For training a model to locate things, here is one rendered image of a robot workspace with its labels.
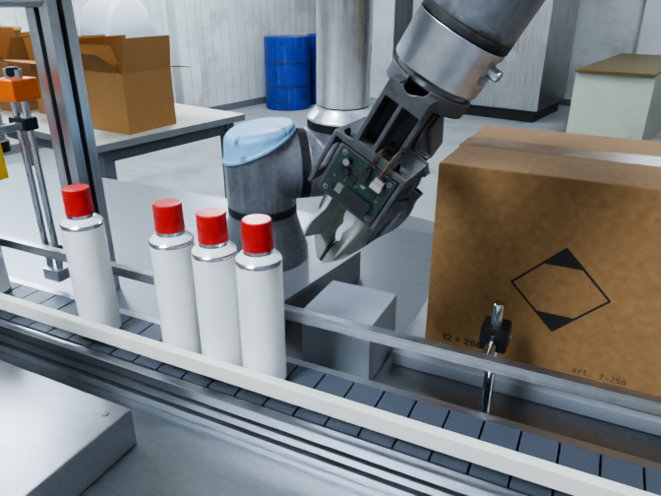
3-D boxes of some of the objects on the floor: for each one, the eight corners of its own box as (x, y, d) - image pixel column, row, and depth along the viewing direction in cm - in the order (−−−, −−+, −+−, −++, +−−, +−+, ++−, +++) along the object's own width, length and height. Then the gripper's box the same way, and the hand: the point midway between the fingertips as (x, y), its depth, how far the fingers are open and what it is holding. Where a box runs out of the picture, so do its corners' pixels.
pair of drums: (256, 107, 726) (252, 34, 691) (318, 95, 813) (317, 31, 778) (298, 114, 684) (296, 37, 649) (358, 100, 772) (359, 32, 736)
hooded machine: (145, 130, 602) (126, -5, 548) (181, 138, 570) (165, -5, 516) (89, 142, 553) (62, -5, 500) (125, 151, 521) (101, -5, 468)
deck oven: (570, 107, 726) (603, -89, 638) (537, 124, 631) (570, -103, 542) (449, 94, 819) (462, -78, 730) (403, 107, 723) (414, -89, 635)
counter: (671, 118, 664) (686, 56, 636) (637, 153, 515) (655, 74, 487) (610, 111, 700) (622, 53, 672) (563, 143, 552) (574, 69, 524)
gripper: (363, 51, 41) (253, 254, 53) (463, 123, 40) (328, 315, 51) (402, 44, 48) (298, 225, 60) (489, 105, 47) (364, 279, 59)
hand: (330, 248), depth 57 cm, fingers closed
